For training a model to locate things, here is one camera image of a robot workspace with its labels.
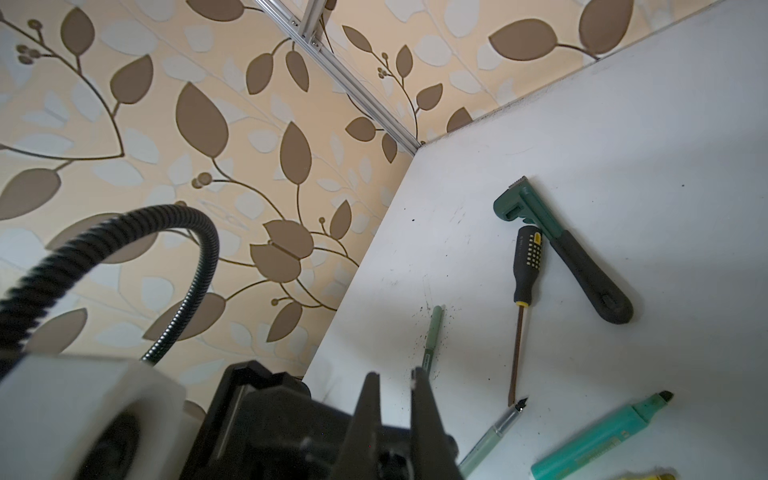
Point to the green highlighter pen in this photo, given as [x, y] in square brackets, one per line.
[600, 438]

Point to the grey green fountain pen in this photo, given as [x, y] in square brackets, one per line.
[491, 438]

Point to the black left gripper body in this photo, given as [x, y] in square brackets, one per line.
[264, 425]

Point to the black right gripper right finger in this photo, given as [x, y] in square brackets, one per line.
[431, 454]

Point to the green pipe wrench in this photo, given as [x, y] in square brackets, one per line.
[521, 201]

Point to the black yellow screwdriver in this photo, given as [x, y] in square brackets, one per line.
[526, 268]

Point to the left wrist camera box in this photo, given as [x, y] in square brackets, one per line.
[71, 417]

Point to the light green pen cap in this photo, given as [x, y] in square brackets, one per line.
[432, 338]

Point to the yellow highlighter pen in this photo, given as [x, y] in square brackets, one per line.
[650, 476]

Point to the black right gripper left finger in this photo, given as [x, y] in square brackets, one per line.
[358, 455]

